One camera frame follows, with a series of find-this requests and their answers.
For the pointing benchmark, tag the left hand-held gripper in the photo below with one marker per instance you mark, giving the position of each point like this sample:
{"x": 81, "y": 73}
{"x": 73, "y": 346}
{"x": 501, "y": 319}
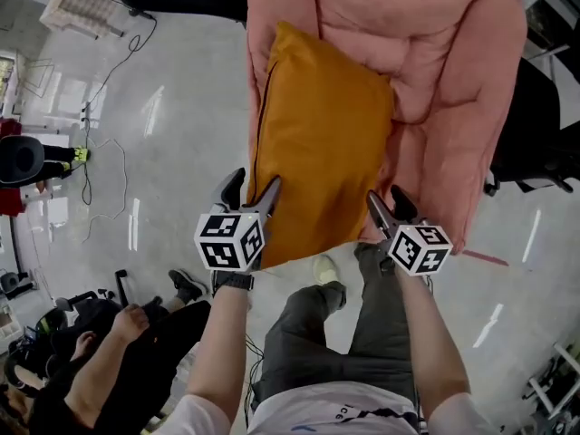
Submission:
{"x": 226, "y": 243}

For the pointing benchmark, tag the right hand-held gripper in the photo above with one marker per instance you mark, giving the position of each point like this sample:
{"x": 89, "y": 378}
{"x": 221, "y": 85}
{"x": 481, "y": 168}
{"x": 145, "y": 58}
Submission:
{"x": 419, "y": 247}

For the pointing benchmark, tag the orange pillow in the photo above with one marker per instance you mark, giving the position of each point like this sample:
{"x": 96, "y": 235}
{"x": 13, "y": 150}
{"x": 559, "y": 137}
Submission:
{"x": 317, "y": 152}

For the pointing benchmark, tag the person's left forearm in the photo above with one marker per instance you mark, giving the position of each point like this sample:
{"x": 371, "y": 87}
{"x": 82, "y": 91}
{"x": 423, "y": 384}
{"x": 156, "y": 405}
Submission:
{"x": 222, "y": 342}

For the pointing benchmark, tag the person's right forearm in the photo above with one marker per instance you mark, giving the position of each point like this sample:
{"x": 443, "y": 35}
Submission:
{"x": 430, "y": 342}

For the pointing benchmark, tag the pink cushioned armchair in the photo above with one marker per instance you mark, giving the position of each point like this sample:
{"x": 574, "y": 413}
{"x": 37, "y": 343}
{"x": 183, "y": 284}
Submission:
{"x": 453, "y": 84}

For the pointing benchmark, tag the black wristwatch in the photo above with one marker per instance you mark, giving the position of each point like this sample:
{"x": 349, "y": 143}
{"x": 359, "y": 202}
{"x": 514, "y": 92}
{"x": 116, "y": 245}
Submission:
{"x": 233, "y": 280}

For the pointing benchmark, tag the person's white shoe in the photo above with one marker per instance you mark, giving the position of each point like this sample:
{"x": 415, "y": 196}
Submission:
{"x": 326, "y": 269}

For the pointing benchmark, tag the pink floor tape strip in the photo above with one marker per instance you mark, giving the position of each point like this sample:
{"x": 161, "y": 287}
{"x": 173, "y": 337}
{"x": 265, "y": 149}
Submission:
{"x": 485, "y": 257}

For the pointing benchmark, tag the person's grey trousers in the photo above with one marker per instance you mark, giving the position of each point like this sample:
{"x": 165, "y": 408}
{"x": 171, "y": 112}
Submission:
{"x": 308, "y": 333}

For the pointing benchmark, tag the white power strip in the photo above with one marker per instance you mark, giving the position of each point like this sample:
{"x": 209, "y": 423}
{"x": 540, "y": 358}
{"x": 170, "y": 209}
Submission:
{"x": 85, "y": 115}

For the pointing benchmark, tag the black armrest chair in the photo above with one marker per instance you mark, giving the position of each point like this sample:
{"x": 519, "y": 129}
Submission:
{"x": 86, "y": 304}

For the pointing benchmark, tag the person's white shirt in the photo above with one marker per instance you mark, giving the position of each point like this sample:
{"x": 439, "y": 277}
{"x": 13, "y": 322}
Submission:
{"x": 326, "y": 410}

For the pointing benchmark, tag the black round seat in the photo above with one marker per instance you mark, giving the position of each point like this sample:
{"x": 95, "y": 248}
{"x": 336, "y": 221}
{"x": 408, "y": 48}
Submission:
{"x": 20, "y": 159}

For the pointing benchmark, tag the red cloth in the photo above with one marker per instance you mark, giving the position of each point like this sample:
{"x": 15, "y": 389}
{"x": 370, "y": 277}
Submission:
{"x": 9, "y": 202}

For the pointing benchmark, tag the checked cloth table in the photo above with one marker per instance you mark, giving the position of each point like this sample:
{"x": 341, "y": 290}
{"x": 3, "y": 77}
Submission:
{"x": 84, "y": 9}

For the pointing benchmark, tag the white metal frame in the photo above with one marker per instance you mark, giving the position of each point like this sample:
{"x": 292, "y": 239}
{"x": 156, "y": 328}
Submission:
{"x": 553, "y": 388}

